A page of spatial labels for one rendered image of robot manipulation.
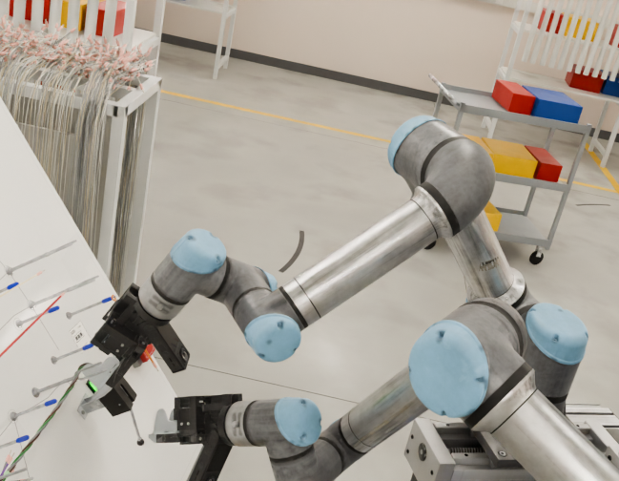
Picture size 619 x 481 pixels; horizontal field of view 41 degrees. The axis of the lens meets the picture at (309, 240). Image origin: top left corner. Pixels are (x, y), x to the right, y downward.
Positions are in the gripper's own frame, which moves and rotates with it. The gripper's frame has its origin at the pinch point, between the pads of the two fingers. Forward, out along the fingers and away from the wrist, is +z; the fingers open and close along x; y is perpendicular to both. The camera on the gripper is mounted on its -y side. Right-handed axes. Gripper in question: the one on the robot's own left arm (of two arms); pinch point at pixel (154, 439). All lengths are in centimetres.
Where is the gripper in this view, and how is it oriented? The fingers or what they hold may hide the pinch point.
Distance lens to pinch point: 158.1
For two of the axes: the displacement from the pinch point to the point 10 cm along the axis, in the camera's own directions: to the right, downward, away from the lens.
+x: -5.9, -1.4, -7.9
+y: -0.5, -9.8, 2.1
